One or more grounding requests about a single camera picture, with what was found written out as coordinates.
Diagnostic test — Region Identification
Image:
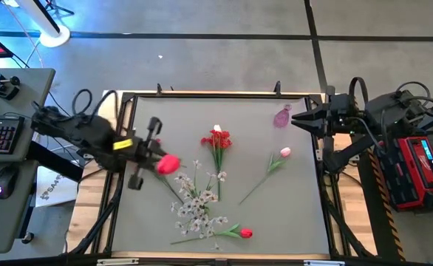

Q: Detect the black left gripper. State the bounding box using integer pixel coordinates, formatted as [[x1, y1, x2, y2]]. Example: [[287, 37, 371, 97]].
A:
[[127, 117, 168, 191]]

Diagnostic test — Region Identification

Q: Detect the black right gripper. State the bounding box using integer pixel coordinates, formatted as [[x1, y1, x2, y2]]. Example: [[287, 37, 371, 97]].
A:
[[292, 94, 355, 137]]

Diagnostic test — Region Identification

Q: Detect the red blossom flower bunch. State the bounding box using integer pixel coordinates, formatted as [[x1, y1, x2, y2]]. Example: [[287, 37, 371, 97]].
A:
[[200, 129, 233, 202]]

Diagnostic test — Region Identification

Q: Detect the white blossom flower bunch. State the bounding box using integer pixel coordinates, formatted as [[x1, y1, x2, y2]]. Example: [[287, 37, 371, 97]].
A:
[[170, 158, 229, 252]]

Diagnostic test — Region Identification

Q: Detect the purple glass vase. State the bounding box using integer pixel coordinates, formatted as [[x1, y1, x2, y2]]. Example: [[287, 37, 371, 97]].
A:
[[273, 103, 293, 129]]

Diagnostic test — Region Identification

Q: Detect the yellow tape tag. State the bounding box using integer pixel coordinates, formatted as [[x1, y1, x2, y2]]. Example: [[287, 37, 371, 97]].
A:
[[112, 138, 134, 151]]

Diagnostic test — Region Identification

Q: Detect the light wooden platform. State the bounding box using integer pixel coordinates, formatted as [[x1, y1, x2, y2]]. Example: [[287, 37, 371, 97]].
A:
[[67, 89, 378, 259]]

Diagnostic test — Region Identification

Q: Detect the black desk support bar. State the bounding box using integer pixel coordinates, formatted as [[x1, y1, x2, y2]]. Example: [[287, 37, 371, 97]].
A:
[[26, 140, 84, 182]]

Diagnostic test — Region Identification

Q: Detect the white printed paper sheet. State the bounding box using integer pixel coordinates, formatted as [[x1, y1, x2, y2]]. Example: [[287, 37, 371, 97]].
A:
[[35, 166, 79, 208]]

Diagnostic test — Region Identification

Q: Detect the red and black power station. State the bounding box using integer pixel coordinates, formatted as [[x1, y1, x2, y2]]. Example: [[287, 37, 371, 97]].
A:
[[377, 135, 433, 212]]

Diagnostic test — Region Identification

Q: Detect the yellow black hazard tape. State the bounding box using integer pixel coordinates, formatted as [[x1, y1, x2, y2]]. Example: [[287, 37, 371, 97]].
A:
[[366, 147, 406, 262]]

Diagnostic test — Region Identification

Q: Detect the black computer mouse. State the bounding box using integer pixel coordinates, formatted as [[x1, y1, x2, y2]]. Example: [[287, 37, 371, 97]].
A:
[[0, 166, 20, 200]]

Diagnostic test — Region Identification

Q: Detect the white pole round base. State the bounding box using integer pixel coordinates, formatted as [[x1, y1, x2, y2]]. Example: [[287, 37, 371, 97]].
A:
[[15, 0, 72, 48]]

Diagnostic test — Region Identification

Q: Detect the grey desk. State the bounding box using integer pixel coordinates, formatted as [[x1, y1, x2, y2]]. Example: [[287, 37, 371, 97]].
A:
[[0, 68, 57, 254]]

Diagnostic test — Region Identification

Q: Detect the black floor tripod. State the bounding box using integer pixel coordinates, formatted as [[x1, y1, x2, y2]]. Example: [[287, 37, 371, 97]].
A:
[[44, 0, 75, 16]]

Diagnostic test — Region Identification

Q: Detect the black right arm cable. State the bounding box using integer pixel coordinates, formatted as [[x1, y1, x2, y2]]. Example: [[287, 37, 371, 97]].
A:
[[348, 76, 369, 108], [395, 81, 432, 108]]

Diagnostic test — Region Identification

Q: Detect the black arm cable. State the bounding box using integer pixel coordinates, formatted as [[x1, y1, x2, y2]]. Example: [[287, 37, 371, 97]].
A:
[[90, 89, 120, 123], [395, 81, 432, 108], [71, 88, 93, 116], [348, 76, 369, 108]]

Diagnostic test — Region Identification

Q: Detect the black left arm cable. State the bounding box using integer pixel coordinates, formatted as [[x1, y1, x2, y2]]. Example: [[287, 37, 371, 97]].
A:
[[90, 89, 120, 123], [71, 88, 93, 116]]

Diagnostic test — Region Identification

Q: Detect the silver metal bracket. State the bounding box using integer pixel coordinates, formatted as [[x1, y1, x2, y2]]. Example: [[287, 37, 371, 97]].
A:
[[96, 257, 140, 266], [303, 259, 347, 266]]

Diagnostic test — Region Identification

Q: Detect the black desk clamp mount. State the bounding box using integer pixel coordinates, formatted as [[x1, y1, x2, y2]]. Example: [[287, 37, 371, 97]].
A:
[[0, 72, 21, 101]]

